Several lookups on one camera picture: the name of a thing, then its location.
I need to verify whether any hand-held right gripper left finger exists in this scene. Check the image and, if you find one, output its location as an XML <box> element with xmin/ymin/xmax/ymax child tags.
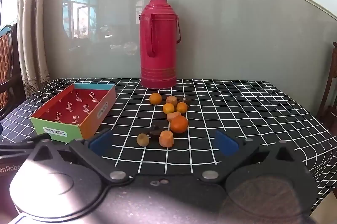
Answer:
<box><xmin>26</xmin><ymin>129</ymin><xmax>133</xmax><ymax>184</ymax></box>

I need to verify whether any red thermos flask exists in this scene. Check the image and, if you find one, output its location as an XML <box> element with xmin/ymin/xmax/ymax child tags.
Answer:
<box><xmin>139</xmin><ymin>0</ymin><xmax>182</xmax><ymax>89</ymax></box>

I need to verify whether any colourful cardboard box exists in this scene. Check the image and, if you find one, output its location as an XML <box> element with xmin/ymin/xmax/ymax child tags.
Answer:
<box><xmin>30</xmin><ymin>83</ymin><xmax>117</xmax><ymax>143</ymax></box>

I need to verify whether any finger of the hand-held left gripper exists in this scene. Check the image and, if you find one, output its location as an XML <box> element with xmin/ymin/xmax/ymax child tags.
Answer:
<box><xmin>0</xmin><ymin>134</ymin><xmax>50</xmax><ymax>154</ymax></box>

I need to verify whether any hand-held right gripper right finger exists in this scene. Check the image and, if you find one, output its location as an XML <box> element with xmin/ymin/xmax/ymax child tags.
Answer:
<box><xmin>196</xmin><ymin>131</ymin><xmax>301</xmax><ymax>182</ymax></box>

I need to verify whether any wooden sofa with orange cushion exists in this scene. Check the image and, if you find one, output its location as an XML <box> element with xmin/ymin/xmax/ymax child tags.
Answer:
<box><xmin>0</xmin><ymin>23</ymin><xmax>27</xmax><ymax>120</ymax></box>

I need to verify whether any brown kiwi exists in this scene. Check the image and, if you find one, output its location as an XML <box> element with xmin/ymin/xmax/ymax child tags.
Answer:
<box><xmin>136</xmin><ymin>133</ymin><xmax>150</xmax><ymax>147</ymax></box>

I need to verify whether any black white checked tablecloth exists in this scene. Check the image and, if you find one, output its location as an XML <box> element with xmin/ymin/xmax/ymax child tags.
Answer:
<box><xmin>0</xmin><ymin>78</ymin><xmax>337</xmax><ymax>214</ymax></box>

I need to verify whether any large tangerine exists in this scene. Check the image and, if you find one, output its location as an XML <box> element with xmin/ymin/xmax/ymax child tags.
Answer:
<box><xmin>170</xmin><ymin>115</ymin><xmax>189</xmax><ymax>134</ymax></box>

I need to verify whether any beige embroidered curtain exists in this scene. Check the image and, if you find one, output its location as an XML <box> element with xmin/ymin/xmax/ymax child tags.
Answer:
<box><xmin>17</xmin><ymin>0</ymin><xmax>51</xmax><ymax>99</ymax></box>

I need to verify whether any brown wooden chair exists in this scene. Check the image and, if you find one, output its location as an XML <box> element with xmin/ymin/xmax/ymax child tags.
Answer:
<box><xmin>316</xmin><ymin>42</ymin><xmax>337</xmax><ymax>132</ymax></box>

